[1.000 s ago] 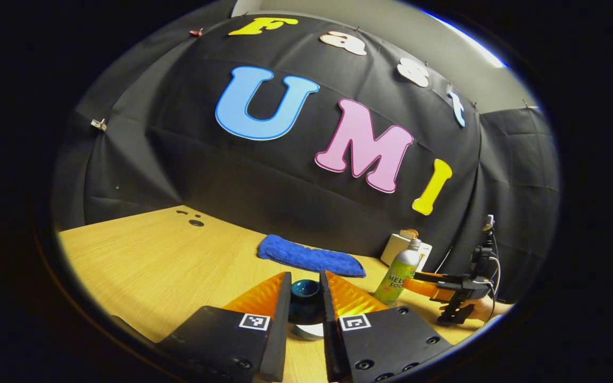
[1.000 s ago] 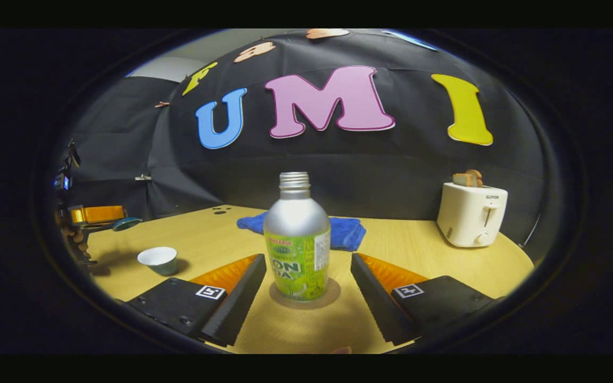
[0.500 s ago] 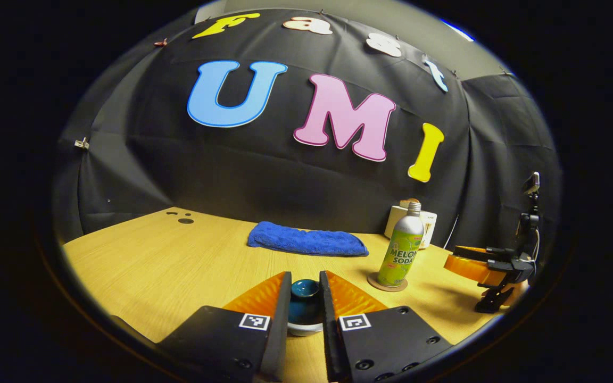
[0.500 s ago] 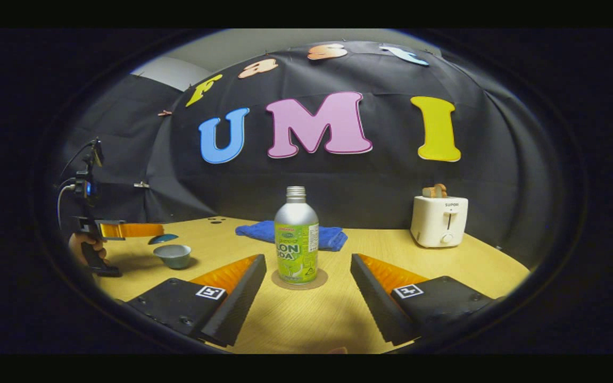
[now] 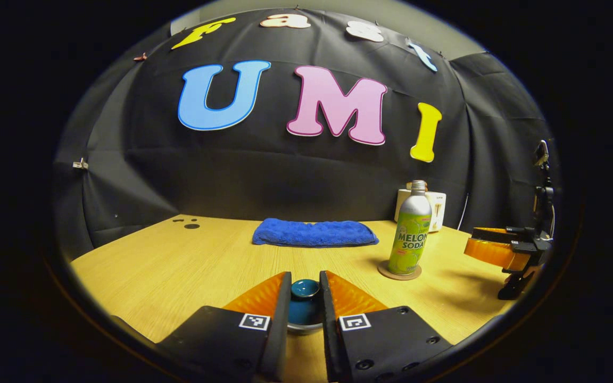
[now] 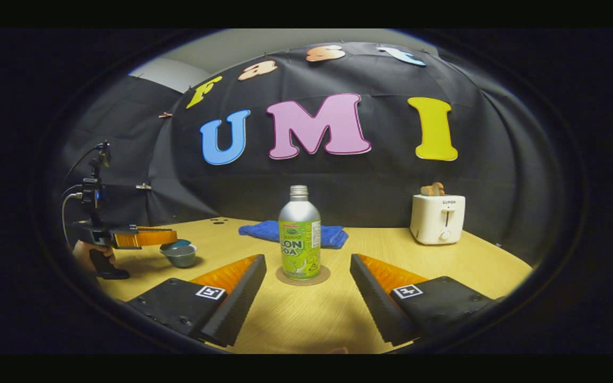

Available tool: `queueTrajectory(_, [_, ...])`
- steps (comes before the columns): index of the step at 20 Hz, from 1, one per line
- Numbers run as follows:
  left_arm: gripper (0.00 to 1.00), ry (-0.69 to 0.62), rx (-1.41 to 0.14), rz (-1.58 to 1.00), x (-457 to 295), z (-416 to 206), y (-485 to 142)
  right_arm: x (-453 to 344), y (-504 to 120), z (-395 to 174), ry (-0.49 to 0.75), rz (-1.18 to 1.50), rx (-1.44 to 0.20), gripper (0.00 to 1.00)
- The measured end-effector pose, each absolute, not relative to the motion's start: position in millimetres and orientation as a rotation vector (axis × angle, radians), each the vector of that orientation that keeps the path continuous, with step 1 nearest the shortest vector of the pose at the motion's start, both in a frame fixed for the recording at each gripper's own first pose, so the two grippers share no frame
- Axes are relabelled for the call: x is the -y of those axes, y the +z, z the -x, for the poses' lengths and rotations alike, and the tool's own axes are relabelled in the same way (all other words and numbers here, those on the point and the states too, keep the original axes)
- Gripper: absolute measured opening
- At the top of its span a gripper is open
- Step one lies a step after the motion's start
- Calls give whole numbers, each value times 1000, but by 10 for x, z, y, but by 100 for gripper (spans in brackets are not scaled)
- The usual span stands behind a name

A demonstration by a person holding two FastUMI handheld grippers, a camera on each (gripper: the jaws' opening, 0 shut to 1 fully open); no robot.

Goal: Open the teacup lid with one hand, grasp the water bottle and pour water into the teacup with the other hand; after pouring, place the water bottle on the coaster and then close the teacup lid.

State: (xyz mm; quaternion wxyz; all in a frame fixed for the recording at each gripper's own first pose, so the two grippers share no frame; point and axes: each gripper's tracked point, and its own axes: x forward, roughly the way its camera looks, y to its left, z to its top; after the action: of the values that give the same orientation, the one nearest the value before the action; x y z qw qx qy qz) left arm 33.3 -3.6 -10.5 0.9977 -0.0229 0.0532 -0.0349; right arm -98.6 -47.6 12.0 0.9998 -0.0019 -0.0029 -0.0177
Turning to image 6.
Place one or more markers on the round brown coaster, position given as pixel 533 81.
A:
pixel 322 276

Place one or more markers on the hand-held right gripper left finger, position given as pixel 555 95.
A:
pixel 242 290

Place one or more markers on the bread slices in toaster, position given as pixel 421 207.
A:
pixel 432 189

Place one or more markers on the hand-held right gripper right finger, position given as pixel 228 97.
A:
pixel 373 298

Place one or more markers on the blue cloth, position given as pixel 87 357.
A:
pixel 258 230

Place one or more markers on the silver green-label water bottle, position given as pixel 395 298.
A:
pixel 299 239

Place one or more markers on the white toaster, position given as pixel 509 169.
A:
pixel 437 221

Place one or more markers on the black backdrop cloth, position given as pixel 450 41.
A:
pixel 381 181

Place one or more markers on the dark teal teacup lid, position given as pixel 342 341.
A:
pixel 177 245

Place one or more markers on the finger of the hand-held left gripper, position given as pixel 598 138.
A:
pixel 152 228
pixel 144 238

